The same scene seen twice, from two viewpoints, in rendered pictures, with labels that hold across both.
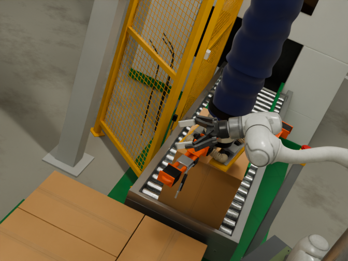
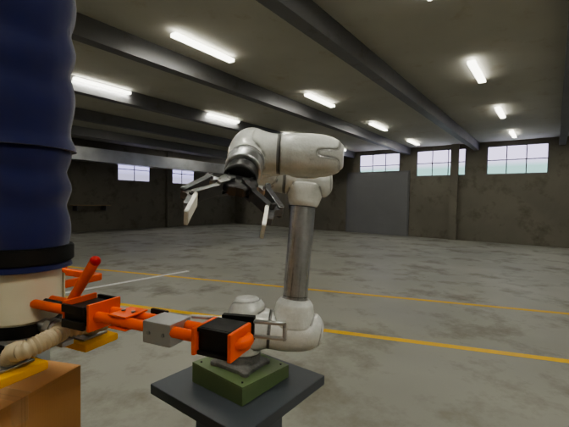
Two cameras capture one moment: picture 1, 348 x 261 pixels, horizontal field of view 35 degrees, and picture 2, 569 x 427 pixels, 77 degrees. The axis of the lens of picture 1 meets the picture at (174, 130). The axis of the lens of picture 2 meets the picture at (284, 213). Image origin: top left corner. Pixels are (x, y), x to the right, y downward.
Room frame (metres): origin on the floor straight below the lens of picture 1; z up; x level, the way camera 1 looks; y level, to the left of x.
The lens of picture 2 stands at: (1.80, 0.58, 1.48)
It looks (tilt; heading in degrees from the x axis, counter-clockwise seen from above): 2 degrees down; 276
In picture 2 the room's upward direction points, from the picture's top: 1 degrees clockwise
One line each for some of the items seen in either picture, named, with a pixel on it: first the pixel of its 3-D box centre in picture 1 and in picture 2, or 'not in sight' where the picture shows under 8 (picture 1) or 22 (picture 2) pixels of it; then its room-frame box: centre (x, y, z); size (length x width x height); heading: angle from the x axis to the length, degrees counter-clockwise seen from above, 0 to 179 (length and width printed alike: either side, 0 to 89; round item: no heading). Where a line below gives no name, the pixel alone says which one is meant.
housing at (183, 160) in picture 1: (183, 163); (167, 329); (2.11, -0.10, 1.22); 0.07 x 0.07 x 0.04; 73
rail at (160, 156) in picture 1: (186, 121); not in sight; (3.72, -0.07, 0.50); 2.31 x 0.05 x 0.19; 172
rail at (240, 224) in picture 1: (264, 158); not in sight; (3.63, -0.72, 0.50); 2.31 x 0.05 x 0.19; 172
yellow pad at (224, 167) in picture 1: (230, 150); (58, 326); (2.53, -0.32, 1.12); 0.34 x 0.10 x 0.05; 163
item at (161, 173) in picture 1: (169, 175); (222, 338); (1.98, -0.05, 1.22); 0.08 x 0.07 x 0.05; 163
